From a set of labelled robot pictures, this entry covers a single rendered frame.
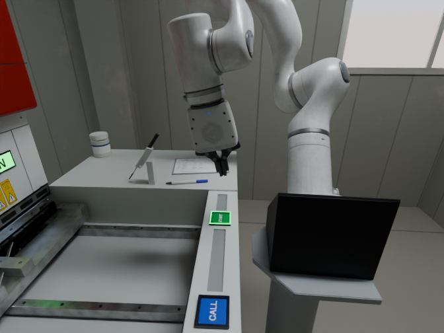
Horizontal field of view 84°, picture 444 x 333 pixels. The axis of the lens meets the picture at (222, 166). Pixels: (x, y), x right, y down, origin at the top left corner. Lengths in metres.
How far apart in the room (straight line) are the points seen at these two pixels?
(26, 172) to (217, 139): 0.61
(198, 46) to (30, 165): 0.65
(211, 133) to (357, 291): 0.53
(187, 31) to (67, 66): 2.21
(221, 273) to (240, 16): 0.49
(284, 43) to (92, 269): 0.84
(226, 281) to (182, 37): 0.46
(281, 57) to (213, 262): 0.61
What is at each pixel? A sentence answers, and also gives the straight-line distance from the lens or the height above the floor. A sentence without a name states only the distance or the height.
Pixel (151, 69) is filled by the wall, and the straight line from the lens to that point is 2.32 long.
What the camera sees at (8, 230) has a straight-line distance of 0.89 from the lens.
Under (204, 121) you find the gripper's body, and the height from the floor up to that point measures 1.23.
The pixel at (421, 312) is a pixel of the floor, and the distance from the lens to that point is 2.02.
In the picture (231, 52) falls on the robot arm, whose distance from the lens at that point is 0.48.
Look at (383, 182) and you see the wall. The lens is 2.79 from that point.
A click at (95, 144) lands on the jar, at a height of 1.02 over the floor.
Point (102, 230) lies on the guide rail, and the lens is 0.90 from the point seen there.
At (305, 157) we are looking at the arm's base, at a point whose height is 1.11.
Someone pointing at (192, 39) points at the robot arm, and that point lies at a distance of 0.50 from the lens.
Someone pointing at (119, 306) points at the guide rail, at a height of 0.85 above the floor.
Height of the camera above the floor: 1.36
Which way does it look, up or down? 24 degrees down
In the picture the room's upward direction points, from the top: straight up
